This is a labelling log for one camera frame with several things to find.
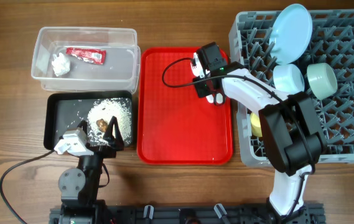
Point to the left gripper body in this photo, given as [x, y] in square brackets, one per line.
[106, 152]

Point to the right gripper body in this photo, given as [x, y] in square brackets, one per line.
[201, 89]

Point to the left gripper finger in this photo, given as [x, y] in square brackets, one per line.
[82, 130]
[112, 134]

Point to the white plastic spoon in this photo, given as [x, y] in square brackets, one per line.
[219, 99]

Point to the food scraps and rice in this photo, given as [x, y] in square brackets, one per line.
[98, 113]

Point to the yellow plastic cup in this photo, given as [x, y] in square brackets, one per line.
[255, 125]

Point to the light blue bowl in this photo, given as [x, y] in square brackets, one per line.
[288, 78]

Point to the light blue plate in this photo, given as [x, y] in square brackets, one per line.
[291, 34]

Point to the mint green bowl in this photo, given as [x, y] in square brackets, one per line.
[322, 80]

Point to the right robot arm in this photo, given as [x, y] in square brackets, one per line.
[292, 134]

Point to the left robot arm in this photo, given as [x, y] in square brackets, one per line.
[79, 186]

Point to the black waste tray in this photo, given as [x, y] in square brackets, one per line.
[66, 110]

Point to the clear plastic waste bin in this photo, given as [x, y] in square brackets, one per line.
[120, 70]

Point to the grey dishwasher rack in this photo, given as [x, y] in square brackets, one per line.
[332, 42]

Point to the red serving tray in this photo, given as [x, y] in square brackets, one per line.
[174, 125]

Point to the crumpled white tissue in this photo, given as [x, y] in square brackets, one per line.
[60, 64]

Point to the red snack wrapper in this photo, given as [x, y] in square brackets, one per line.
[94, 56]

